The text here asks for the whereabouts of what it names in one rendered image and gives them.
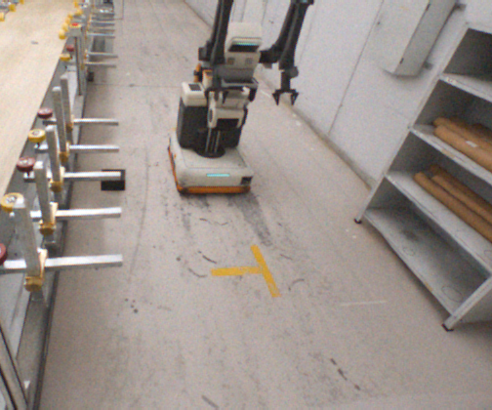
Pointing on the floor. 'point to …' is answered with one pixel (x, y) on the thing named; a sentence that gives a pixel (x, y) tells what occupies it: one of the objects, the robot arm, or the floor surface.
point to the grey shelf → (424, 232)
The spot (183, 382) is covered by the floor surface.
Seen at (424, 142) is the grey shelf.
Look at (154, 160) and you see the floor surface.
